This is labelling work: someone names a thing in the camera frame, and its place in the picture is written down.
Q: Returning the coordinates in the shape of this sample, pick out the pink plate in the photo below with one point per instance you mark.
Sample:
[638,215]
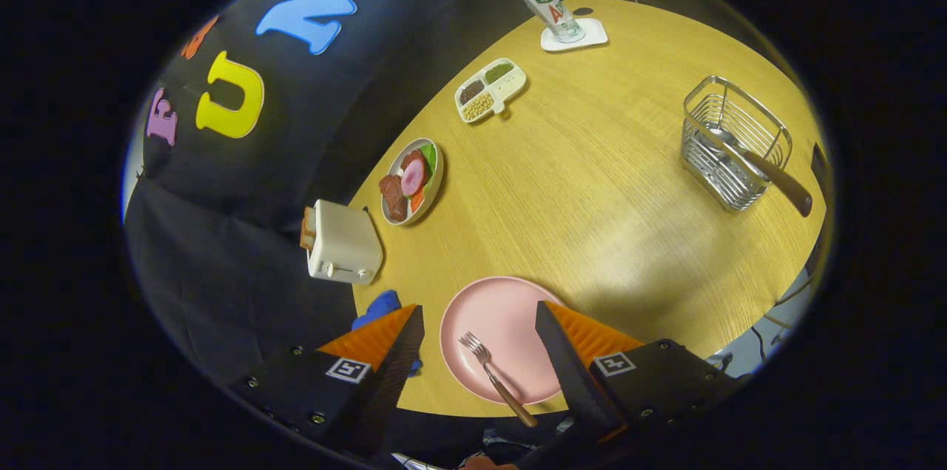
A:
[503,314]

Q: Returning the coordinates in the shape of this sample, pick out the white coaster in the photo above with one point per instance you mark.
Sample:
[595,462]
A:
[594,32]

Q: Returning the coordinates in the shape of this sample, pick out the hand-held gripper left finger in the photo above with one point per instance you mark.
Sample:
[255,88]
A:
[392,374]

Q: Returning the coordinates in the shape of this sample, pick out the blue cloth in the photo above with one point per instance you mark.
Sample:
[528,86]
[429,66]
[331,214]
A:
[381,303]

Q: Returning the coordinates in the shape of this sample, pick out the brown meat piece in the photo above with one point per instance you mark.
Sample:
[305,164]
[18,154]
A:
[394,197]

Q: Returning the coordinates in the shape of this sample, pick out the dark flat panel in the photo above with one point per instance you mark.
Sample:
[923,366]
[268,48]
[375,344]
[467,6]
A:
[820,166]

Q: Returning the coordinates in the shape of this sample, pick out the toast slices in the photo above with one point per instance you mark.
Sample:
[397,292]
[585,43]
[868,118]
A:
[308,227]

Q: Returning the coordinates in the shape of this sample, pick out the orange carrot slice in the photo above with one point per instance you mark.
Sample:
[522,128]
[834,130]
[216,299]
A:
[417,200]

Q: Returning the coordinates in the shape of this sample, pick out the green lettuce leaf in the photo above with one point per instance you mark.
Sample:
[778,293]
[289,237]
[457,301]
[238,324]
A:
[428,155]

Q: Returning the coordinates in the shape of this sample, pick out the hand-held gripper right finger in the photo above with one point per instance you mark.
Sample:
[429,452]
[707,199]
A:
[566,366]

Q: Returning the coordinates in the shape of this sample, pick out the white food plate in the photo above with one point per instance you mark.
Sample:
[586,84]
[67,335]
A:
[433,189]

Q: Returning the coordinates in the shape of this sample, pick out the pink ham slice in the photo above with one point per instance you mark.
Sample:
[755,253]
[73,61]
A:
[412,176]

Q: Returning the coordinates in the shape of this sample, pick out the white divided seed dish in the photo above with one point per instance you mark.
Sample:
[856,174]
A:
[510,85]

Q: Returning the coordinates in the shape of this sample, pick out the white toaster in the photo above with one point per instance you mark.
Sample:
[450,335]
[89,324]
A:
[348,244]

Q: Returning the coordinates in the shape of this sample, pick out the white plastic bottle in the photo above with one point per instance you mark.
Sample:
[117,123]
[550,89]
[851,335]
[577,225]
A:
[547,7]

